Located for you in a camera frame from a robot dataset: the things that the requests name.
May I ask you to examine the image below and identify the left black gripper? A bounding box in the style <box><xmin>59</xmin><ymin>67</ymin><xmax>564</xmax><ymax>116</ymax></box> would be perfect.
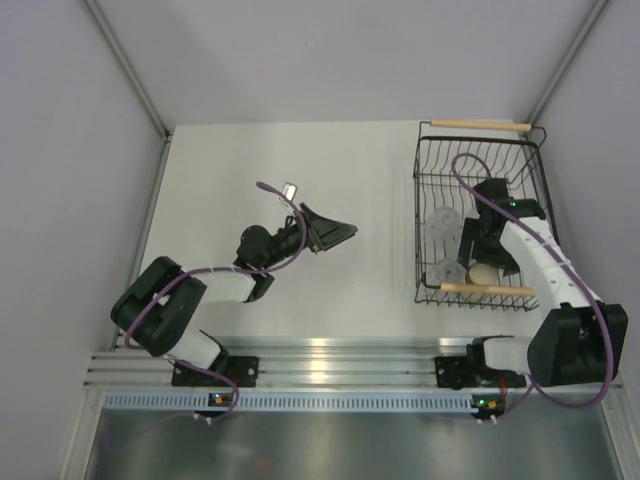
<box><xmin>260</xmin><ymin>203</ymin><xmax>356</xmax><ymax>270</ymax></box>

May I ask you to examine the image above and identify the steel cup cork base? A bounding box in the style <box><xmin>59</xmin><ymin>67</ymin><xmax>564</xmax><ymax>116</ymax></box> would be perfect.
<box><xmin>465</xmin><ymin>263</ymin><xmax>500</xmax><ymax>286</ymax></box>

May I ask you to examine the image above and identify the clear plastic cup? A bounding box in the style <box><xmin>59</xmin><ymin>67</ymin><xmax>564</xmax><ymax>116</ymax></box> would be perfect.
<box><xmin>426</xmin><ymin>258</ymin><xmax>467</xmax><ymax>286</ymax></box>
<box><xmin>424</xmin><ymin>206</ymin><xmax>462</xmax><ymax>243</ymax></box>

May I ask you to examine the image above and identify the black wire dish rack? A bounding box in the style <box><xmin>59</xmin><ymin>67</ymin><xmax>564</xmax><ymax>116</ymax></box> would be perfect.
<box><xmin>413</xmin><ymin>120</ymin><xmax>589</xmax><ymax>311</ymax></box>

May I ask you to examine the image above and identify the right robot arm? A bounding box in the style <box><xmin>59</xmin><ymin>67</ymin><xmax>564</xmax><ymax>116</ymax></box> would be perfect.
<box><xmin>458</xmin><ymin>178</ymin><xmax>628</xmax><ymax>387</ymax></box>

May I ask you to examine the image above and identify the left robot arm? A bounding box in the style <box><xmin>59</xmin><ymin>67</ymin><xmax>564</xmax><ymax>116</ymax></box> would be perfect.
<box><xmin>110</xmin><ymin>204</ymin><xmax>358</xmax><ymax>386</ymax></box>

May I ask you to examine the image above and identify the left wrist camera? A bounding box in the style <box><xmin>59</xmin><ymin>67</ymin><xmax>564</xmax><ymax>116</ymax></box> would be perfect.
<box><xmin>280</xmin><ymin>182</ymin><xmax>298</xmax><ymax>202</ymax></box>

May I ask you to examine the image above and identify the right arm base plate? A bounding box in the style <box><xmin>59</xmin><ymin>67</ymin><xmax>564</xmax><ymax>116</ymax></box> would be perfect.
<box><xmin>434</xmin><ymin>356</ymin><xmax>496</xmax><ymax>390</ymax></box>

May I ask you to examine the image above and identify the aluminium mounting rail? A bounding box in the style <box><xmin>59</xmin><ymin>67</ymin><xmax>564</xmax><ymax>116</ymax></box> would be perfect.
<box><xmin>84</xmin><ymin>337</ymin><xmax>471</xmax><ymax>390</ymax></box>

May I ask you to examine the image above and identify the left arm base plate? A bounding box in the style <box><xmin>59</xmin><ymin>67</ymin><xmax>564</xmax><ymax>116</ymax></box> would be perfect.
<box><xmin>171</xmin><ymin>355</ymin><xmax>259</xmax><ymax>388</ymax></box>

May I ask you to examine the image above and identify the slotted grey cable duct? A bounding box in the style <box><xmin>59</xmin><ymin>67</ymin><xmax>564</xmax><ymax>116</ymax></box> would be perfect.
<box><xmin>103</xmin><ymin>391</ymin><xmax>499</xmax><ymax>414</ymax></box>

